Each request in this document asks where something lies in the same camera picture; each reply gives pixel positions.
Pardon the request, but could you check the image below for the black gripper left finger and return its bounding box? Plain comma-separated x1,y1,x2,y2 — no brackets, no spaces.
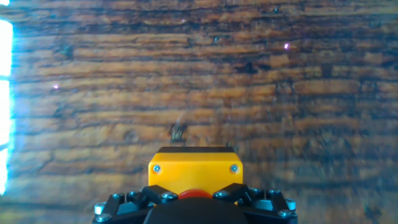
92,185,180,224

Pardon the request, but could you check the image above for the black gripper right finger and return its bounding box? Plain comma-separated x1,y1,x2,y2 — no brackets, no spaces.
213,182,299,224

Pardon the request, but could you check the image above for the orange emergency stop button box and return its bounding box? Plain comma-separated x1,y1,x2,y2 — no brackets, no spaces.
147,146,244,206

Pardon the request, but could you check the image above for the glossy brown wooden board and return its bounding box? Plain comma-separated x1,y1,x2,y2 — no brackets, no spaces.
0,0,398,224

